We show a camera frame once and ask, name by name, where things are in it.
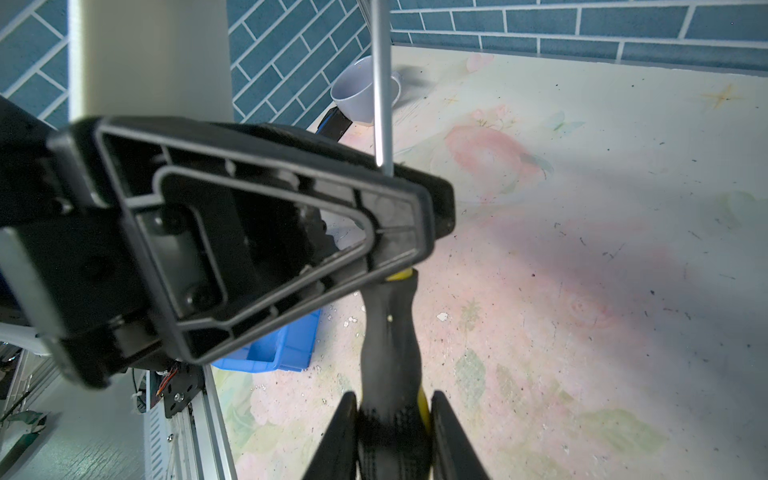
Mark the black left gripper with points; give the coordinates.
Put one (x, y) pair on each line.
(134, 241)

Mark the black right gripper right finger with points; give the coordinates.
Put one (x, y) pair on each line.
(454, 458)

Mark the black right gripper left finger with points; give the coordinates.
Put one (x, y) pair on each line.
(336, 455)

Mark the black yellow handled screwdriver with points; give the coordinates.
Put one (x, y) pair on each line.
(394, 438)

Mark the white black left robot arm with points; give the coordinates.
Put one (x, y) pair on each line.
(169, 58)

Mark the blue plastic bin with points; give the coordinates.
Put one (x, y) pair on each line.
(289, 348)

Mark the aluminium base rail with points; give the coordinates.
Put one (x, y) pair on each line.
(184, 431)

